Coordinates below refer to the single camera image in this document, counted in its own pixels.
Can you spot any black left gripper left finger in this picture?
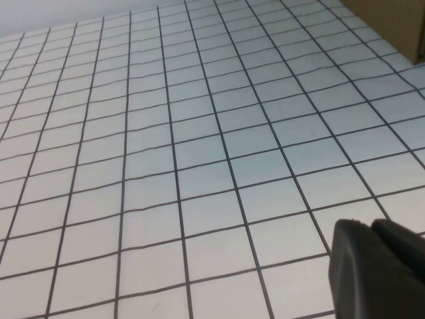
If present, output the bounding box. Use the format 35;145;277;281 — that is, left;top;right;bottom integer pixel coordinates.
327;218;425;319

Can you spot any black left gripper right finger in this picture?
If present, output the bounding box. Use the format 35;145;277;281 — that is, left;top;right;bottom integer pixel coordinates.
371;218;425;283

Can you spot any brown cardboard drawer cabinet shell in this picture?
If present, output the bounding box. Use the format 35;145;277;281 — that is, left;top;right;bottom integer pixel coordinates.
341;0;425;66

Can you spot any white grid-patterned tablecloth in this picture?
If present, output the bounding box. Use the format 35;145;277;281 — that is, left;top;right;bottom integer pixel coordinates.
0;0;425;319

